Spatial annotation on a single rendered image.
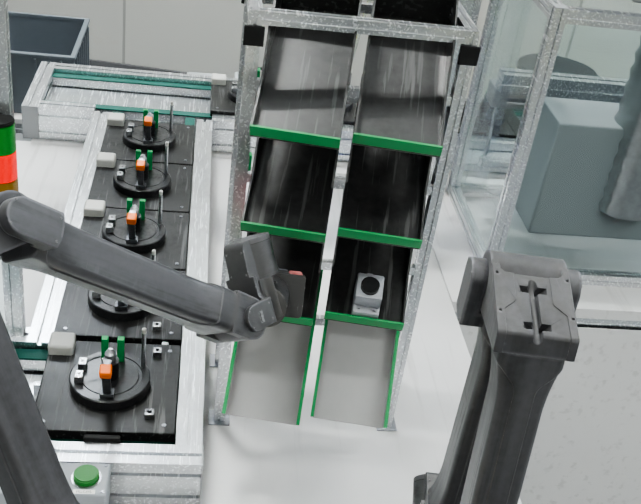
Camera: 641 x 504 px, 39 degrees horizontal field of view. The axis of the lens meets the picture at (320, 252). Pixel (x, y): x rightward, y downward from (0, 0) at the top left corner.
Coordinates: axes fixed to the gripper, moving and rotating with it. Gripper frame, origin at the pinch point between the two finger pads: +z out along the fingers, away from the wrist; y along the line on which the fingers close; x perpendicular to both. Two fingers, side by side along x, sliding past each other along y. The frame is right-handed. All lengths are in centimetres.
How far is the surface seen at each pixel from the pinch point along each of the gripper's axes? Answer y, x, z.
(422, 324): -34, 16, 61
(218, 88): 27, -34, 141
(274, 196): 1.2, -13.9, -0.5
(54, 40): 100, -47, 221
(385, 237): -16.6, -9.9, -4.7
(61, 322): 40, 17, 29
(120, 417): 23.4, 27.3, 7.1
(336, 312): -10.9, 4.4, 4.4
